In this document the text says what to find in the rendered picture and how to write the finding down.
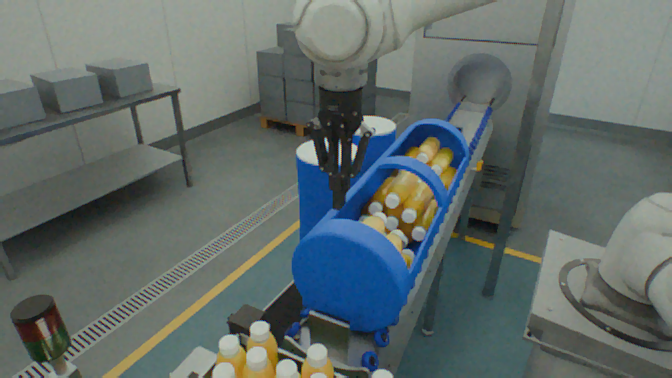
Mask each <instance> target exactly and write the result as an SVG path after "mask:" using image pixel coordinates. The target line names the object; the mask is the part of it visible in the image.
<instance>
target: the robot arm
mask: <svg viewBox="0 0 672 378"><path fill-rule="evenodd" d="M497 1H500V0H296V3H295V6H294V10H293V18H292V24H293V29H294V33H295V37H296V40H297V43H298V46H299V48H301V49H302V51H303V52H304V53H305V55H306V56H307V57H308V58H309V59H310V60H312V61H313V62H314V81H315V83H316V84H317V85H319V86H318V104H319V112H318V114H317V117H316V118H313V119H311V120H309V121H308V122H307V123H306V125H307V127H308V130H309V131H310V133H311V136H312V140H313V144H314V148H315V154H316V158H317V162H318V166H319V171H320V172H326V173H327V174H328V175H329V188H330V191H333V210H337V211H340V210H341V208H342V207H344V206H345V205H346V194H347V193H348V192H349V191H350V179H351V178H355V177H356V176H357V175H358V174H359V173H360V170H361V166H362V163H364V159H365V156H366V153H367V148H368V145H369V142H370V139H371V138H372V137H373V135H374V134H375V133H376V130H375V128H374V127H371V128H370V127H369V126H368V125H367V124H366V123H365V122H364V121H365V120H364V117H362V114H361V108H362V86H363V85H365V84H366V83H367V82H368V62H370V61H372V60H374V59H376V58H378V57H380V56H382V55H385V54H388V53H390V52H393V51H395V50H398V49H401V47H402V45H403V43H404V42H405V40H406V39H407V37H408V36H409V35H410V34H411V33H412V32H415V31H416V30H418V29H420V28H422V26H424V25H426V24H429V23H431V22H434V21H437V20H440V19H444V18H447V17H450V16H453V15H456V14H459V13H461V12H464V11H466V12H467V10H469V11H470V9H471V10H473V9H476V8H480V7H483V6H486V5H489V4H491V3H494V2H497ZM321 125H322V127H324V128H325V131H326V133H327V142H328V149H327V145H326V140H325V136H324V132H322V128H321ZM358 129H360V133H359V137H361V138H360V140H359V142H358V145H357V149H356V153H355V157H354V160H353V164H352V141H353V135H354V134H355V133H356V132H357V131H358ZM339 144H340V168H339ZM339 170H340V171H339ZM338 171H339V172H338ZM585 269H586V271H587V276H586V282H585V290H584V294H583V295H582V297H581V298H580V300H579V302H580V304H581V305H582V306H583V307H585V308H587V309H590V310H595V311H598V312H601V313H603V314H606V315H608V316H611V317H613V318H615V319H618V320H620V321H622V322H625V323H627V324H630V325H632V326H634V327H637V328H639V329H642V330H643V331H645V332H648V333H650V334H651V333H652V334H653V335H655V336H657V337H659V338H660V339H662V340H665V341H671V340H672V193H656V194H654V195H651V196H649V198H645V199H643V200H642V201H640V202H639V203H637V204H636V205H635V206H633V207H632V208H631V209H630V210H629V211H628V212H627V213H626V214H625V215H624V216H623V218H622V219H621V221H620V222H619V224H618V225H617V227H616V230H615V231H614V233H613V235H612V237H611V239H610V241H609V243H608V245H607V247H606V249H605V252H604V254H603V257H602V261H601V262H600V263H599V264H597V263H595V262H587V264H586V266H585Z"/></svg>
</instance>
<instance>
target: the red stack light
mask: <svg viewBox="0 0 672 378"><path fill-rule="evenodd" d="M11 321H12V320H11ZM12 323H13V325H14V327H15V329H16V331H17V333H18V335H19V337H20V339H21V340H23V341H25V342H27V343H31V342H38V341H41V340H43V339H46V338H48V337H49V336H51V335H53V334H54V333H55V332H56V331H57V330H58V329H59V328H60V327H61V325H62V323H63V318H62V316H61V313H60V311H59V309H58V305H57V303H56V301H55V305H54V307H53V309H52V310H51V311H50V312H49V313H48V314H47V315H45V316H44V317H42V318H40V319H38V320H36V321H33V322H30V323H24V324H18V323H14V322H13V321H12Z"/></svg>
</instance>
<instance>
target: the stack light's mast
mask: <svg viewBox="0 0 672 378"><path fill-rule="evenodd" d="M54 305H55V299H54V297H53V296H51V295H46V294H40V295H35V296H32V297H29V298H27V299H25V300H23V301H21V302H20V303H18V304H17V305H16V306H15V307H14V308H13V310H12V311H11V313H10V319H11V320H12V321H13V322H14V323H18V324H24V323H30V322H33V321H36V320H38V319H40V318H42V317H44V316H45V315H47V314H48V313H49V312H50V311H51V310H52V309H53V307H54ZM50 363H51V365H52V367H53V369H54V371H55V373H56V375H58V376H63V375H65V374H66V373H67V372H68V371H69V367H68V364H67V362H66V361H65V359H64V357H63V355H60V356H59V357H57V358H55V359H54V360H52V361H50Z"/></svg>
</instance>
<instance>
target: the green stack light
mask: <svg viewBox="0 0 672 378"><path fill-rule="evenodd" d="M21 341H22V342H23V343H24V346H25V348H26V350H27V352H28V354H29V356H30V358H31V359H32V361H34V362H37V363H44V362H49V361H52V360H54V359H55V358H57V357H59V356H60V355H62V354H63V353H64V352H65V351H66V350H67V349H68V348H69V346H70V344H71V337H70V335H69V332H68V330H67V328H66V325H65V323H64V321H63V323H62V325H61V327H60V328H59V329H58V330H57V331H56V332H55V333H54V334H53V335H51V336H49V337H48V338H46V339H43V340H41V341H38V342H31V343H27V342H25V341H23V340H21Z"/></svg>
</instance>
